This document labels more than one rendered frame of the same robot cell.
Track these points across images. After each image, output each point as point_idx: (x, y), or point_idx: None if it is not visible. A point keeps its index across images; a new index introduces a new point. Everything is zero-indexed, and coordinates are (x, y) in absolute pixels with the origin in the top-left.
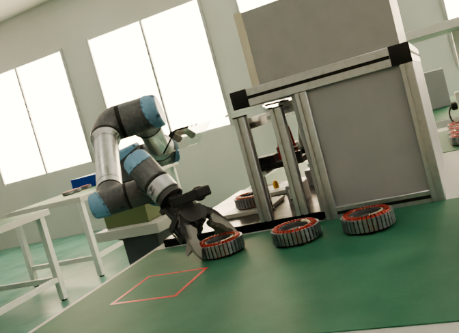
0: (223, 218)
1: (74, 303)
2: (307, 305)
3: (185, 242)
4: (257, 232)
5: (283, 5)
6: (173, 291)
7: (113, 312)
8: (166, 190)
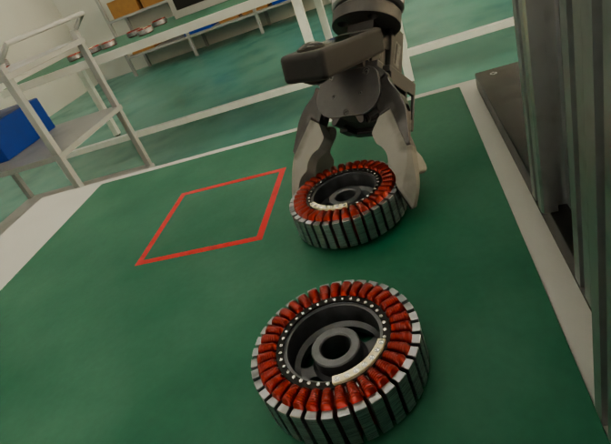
0: (402, 139)
1: (231, 147)
2: None
3: (485, 105)
4: (522, 208)
5: None
6: (166, 247)
7: (145, 215)
8: (335, 8)
